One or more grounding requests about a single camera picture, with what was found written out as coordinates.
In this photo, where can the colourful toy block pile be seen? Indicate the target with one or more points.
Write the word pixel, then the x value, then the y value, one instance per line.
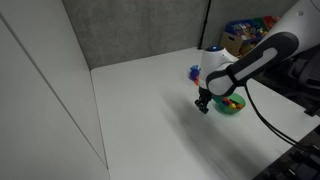
pixel 194 74

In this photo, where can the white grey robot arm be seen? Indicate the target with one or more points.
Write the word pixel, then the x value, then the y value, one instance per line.
pixel 221 73

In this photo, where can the green plastic bowl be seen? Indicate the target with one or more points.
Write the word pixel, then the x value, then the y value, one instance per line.
pixel 224 109

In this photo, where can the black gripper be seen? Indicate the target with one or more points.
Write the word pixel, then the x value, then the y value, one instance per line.
pixel 205 97

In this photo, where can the black tripod pole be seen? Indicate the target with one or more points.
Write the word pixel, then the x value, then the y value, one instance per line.
pixel 199 45

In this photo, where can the colourful blocks in bowl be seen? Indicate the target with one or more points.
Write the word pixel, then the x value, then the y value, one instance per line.
pixel 232 103

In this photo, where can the cardboard box of toys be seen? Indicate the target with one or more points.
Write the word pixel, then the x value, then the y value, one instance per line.
pixel 240 36

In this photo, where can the black office chair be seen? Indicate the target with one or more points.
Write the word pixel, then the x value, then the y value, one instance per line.
pixel 298 79

